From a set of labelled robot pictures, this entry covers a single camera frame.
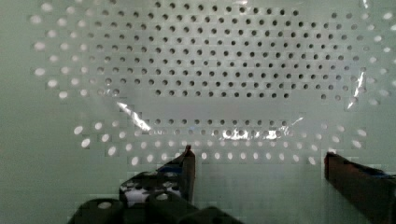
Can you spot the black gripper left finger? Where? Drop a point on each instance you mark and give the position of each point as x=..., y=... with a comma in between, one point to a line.
x=176, y=176

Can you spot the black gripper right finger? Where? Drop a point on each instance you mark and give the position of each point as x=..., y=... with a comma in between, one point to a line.
x=370, y=190

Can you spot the mint green oval strainer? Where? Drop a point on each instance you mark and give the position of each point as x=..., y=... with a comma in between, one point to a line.
x=96, y=91

